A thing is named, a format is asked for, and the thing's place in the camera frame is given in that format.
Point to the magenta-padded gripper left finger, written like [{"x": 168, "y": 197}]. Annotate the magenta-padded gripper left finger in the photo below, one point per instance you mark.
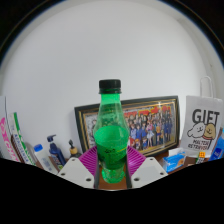
[{"x": 75, "y": 171}]

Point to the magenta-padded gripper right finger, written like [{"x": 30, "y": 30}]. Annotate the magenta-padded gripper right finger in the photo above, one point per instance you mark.
[{"x": 150, "y": 171}]

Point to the green plastic drink bottle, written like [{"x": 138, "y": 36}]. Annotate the green plastic drink bottle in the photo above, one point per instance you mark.
[{"x": 111, "y": 140}]

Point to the dark amber pump bottle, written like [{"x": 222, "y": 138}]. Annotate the dark amber pump bottle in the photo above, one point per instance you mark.
[{"x": 74, "y": 151}]

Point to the blue tissue pack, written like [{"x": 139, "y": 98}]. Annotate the blue tissue pack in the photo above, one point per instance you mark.
[{"x": 173, "y": 161}]

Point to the blue pump bottle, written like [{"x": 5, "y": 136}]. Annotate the blue pump bottle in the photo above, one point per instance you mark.
[{"x": 56, "y": 153}]

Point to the white bottle with blue cap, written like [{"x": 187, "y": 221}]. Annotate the white bottle with blue cap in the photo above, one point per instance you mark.
[{"x": 43, "y": 158}]

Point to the framed group picture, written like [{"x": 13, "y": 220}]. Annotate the framed group picture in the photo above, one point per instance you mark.
[{"x": 153, "y": 126}]

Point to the small colourful cube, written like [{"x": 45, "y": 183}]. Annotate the small colourful cube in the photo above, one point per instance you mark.
[{"x": 201, "y": 157}]

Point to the white paper gift bag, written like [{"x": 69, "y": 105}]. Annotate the white paper gift bag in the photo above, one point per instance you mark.
[{"x": 203, "y": 126}]

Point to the blue and white pouch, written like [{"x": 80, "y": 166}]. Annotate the blue and white pouch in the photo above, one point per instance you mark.
[{"x": 218, "y": 150}]

